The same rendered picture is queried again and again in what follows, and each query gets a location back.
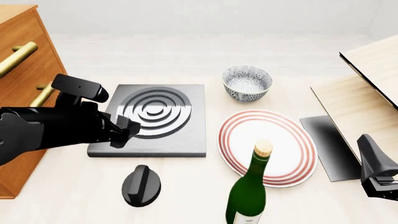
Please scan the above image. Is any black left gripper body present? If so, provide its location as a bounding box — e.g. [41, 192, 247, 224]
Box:
[93, 109, 126, 144]

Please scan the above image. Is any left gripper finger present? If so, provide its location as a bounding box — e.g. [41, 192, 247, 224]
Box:
[109, 133, 131, 149]
[115, 114, 142, 139]

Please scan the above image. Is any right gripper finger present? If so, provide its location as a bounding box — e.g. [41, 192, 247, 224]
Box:
[356, 133, 398, 181]

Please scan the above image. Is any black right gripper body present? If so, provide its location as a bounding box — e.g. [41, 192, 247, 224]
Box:
[360, 172, 398, 202]

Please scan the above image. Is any flat black stove plate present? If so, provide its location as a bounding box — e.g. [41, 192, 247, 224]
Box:
[86, 83, 208, 159]

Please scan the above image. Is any round black stove knob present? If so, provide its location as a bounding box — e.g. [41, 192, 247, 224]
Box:
[121, 164, 163, 208]

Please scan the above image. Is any white plate with red rings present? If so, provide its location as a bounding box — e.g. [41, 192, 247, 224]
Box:
[216, 108, 319, 189]

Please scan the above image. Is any pale wood panel black edge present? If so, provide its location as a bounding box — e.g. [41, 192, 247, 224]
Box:
[338, 34, 398, 111]

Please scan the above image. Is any wooden cabinet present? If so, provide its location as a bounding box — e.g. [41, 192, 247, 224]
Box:
[0, 4, 68, 200]

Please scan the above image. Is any patterned blue-white bowl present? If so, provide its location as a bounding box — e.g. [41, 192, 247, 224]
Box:
[221, 65, 274, 105]

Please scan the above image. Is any green wine bottle with cork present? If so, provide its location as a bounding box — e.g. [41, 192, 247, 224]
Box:
[224, 138, 275, 224]

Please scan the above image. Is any short brass drawer handle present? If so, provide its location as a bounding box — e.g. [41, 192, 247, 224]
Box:
[29, 80, 56, 108]

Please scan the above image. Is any long brass drawer handle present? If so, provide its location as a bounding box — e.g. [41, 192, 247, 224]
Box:
[0, 41, 39, 79]

